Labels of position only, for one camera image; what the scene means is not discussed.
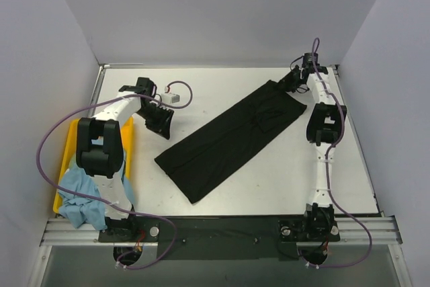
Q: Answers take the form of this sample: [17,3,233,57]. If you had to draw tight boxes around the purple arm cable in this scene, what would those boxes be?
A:
[300,38,374,270]
[36,81,193,271]

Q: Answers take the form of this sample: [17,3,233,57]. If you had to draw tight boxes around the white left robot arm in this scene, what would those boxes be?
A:
[76,77,174,241]

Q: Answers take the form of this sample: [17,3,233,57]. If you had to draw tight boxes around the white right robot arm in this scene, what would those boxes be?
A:
[279,52,347,242]

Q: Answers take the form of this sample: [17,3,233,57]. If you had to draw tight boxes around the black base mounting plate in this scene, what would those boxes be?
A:
[98,216,340,261]

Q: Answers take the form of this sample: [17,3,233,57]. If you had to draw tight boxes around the light blue t shirt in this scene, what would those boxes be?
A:
[57,152,137,231]

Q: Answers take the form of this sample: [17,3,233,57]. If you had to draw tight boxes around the black t shirt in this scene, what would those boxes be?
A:
[155,81,307,204]

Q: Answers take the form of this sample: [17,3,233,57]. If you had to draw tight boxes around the yellow plastic bin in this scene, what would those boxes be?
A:
[52,117,134,214]

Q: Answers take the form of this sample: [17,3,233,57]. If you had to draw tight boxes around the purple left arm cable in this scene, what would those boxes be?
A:
[36,81,193,271]

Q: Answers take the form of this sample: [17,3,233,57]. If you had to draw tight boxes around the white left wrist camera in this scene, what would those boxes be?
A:
[160,87,180,105]

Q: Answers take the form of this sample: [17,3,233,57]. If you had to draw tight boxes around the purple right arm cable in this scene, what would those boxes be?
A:
[300,38,374,270]

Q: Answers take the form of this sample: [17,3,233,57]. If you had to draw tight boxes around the aluminium front rail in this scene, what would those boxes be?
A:
[40,217,402,247]

